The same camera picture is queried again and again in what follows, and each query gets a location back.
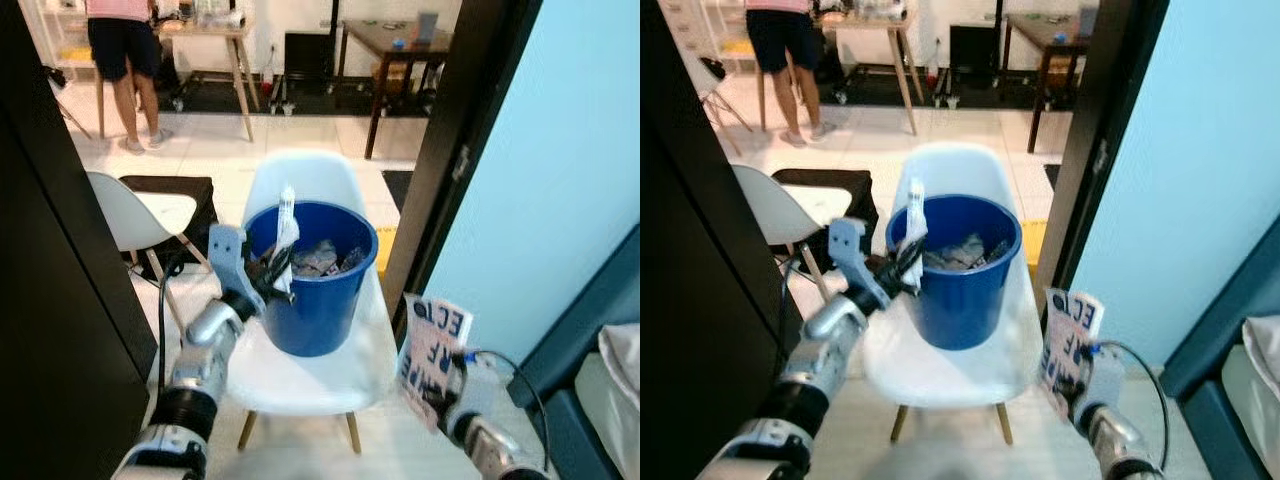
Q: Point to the white printed tube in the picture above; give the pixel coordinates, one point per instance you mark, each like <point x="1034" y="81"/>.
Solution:
<point x="287" y="225"/>
<point x="915" y="215"/>

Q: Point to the black door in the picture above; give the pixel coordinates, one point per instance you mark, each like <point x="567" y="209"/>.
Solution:
<point x="50" y="280"/>
<point x="690" y="280"/>

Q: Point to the person in dark shorts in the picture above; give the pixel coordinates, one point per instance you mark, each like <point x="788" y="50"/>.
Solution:
<point x="120" y="45"/>
<point x="782" y="35"/>

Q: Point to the dark wooden table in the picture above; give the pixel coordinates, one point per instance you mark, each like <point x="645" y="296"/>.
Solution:
<point x="1045" y="35"/>
<point x="390" y="45"/>

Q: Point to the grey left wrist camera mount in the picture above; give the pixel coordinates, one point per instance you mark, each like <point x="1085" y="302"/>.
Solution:
<point x="848" y="248"/>
<point x="228" y="255"/>

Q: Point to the white shell chair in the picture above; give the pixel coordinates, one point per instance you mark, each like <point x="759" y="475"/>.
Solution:
<point x="950" y="375"/>
<point x="115" y="210"/>
<point x="760" y="205"/>
<point x="722" y="88"/>
<point x="320" y="380"/>

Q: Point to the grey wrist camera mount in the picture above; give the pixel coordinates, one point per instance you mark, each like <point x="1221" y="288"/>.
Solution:
<point x="478" y="385"/>
<point x="1100" y="378"/>
<point x="228" y="255"/>
<point x="848" y="248"/>

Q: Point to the white paper with blue print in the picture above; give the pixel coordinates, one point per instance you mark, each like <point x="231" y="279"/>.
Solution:
<point x="1068" y="330"/>
<point x="430" y="340"/>

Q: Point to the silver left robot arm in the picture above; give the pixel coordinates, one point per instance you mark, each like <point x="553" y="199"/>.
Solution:
<point x="830" y="335"/>
<point x="205" y="345"/>

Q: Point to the teal upholstered headboard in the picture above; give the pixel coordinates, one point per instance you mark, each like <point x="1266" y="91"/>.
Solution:
<point x="1215" y="300"/>
<point x="585" y="300"/>

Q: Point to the black low box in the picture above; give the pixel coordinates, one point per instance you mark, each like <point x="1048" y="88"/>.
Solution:
<point x="195" y="190"/>
<point x="850" y="180"/>

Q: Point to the light wooden table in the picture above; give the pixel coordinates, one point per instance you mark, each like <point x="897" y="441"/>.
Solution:
<point x="890" y="28"/>
<point x="230" y="35"/>

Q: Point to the black computer case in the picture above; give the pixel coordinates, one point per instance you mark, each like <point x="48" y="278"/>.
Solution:
<point x="308" y="55"/>
<point x="973" y="50"/>

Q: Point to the black door frame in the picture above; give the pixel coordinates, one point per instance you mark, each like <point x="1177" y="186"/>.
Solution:
<point x="1110" y="100"/>
<point x="470" y="100"/>

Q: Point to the blue plastic bucket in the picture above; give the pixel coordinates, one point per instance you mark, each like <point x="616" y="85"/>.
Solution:
<point x="960" y="300"/>
<point x="320" y="310"/>

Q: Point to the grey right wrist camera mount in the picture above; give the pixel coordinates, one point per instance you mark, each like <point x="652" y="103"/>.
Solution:
<point x="478" y="385"/>
<point x="1100" y="378"/>

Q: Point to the crumpled paper trash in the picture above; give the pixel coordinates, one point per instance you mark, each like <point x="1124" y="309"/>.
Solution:
<point x="960" y="252"/>
<point x="320" y="258"/>

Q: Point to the dark floor mat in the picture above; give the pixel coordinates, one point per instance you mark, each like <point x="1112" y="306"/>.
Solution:
<point x="397" y="190"/>
<point x="1052" y="180"/>

